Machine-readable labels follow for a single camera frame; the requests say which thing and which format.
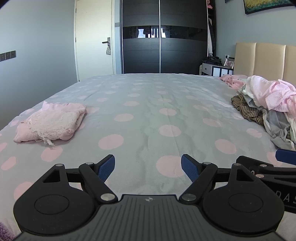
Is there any dark sliding door wardrobe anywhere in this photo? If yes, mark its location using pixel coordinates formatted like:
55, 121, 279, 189
121, 0, 216, 74

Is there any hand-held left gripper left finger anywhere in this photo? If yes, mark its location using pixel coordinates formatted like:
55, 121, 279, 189
42, 155, 117, 204

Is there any light grey garment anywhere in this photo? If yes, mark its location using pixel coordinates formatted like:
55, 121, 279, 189
243, 94, 259, 108

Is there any dark wall switch panel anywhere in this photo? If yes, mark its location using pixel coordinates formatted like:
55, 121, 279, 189
0, 50, 17, 62

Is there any purple fluffy blanket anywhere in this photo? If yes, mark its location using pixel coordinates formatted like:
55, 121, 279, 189
0, 221, 16, 241

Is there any grey pink polka dot bedspread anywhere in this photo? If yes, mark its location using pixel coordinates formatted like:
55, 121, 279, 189
0, 73, 296, 233

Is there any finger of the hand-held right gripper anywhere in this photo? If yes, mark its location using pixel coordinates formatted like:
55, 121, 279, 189
236, 156, 296, 179
276, 149, 296, 166

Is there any folded pink lace garment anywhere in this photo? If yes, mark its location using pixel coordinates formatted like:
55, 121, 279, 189
13, 101, 88, 147

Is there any beige padded headboard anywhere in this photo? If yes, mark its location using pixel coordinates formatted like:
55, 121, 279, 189
233, 42, 296, 88

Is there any black bag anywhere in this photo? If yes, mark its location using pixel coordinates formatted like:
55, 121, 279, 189
203, 55, 223, 66

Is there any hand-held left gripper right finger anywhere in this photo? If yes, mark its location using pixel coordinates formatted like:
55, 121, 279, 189
181, 154, 257, 204

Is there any brown striped garment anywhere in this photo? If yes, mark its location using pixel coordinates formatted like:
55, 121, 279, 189
231, 94, 269, 127

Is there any hanging white garment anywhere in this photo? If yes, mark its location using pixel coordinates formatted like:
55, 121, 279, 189
207, 16, 213, 55

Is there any white crinkled garment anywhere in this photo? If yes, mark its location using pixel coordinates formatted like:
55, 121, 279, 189
242, 77, 266, 107

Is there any white and black nightstand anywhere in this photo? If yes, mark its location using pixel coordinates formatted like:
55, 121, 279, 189
199, 63, 234, 77

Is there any white room door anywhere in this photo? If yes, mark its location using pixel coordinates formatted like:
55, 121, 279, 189
74, 0, 116, 82

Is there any pink printed cloth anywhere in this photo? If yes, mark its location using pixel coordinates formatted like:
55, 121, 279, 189
219, 74, 248, 90

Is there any framed wall painting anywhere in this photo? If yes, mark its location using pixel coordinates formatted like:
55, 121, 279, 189
243, 0, 296, 15

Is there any light pink garment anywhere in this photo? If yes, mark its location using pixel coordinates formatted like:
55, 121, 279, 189
248, 75, 296, 114

